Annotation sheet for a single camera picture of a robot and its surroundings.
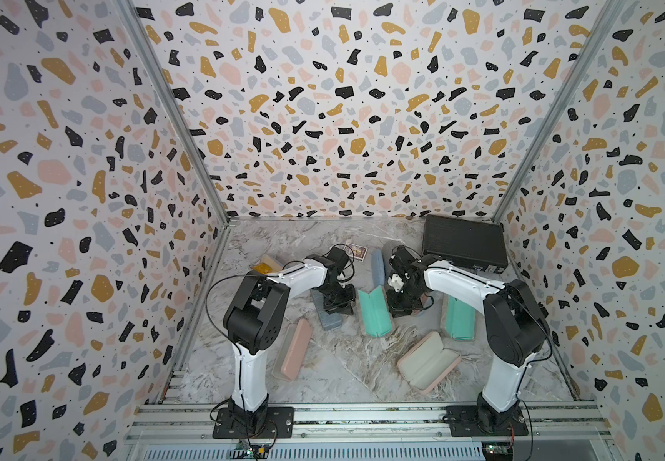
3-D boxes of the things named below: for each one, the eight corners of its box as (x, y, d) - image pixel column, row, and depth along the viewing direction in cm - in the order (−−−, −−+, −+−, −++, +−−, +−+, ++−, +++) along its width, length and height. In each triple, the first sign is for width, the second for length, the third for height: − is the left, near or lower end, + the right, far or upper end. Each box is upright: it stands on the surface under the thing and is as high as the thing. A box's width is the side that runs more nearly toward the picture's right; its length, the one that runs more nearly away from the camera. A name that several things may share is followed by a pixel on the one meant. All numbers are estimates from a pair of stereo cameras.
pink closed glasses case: (283, 379, 82) (278, 371, 77) (305, 327, 92) (302, 317, 87) (294, 383, 82) (290, 375, 76) (315, 330, 92) (313, 320, 86)
